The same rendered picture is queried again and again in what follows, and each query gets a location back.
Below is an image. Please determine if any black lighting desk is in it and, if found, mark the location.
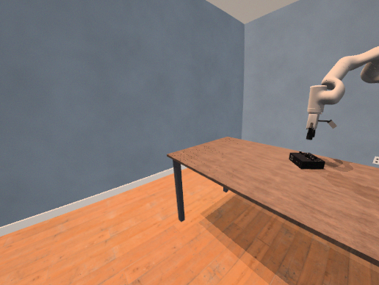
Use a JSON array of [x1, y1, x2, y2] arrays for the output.
[[289, 151, 325, 169]]

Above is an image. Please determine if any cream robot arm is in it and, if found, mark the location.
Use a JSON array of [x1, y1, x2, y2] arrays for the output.
[[307, 46, 379, 113]]

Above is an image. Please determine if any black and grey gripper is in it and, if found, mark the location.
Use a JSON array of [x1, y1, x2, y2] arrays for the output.
[[306, 113, 322, 140]]

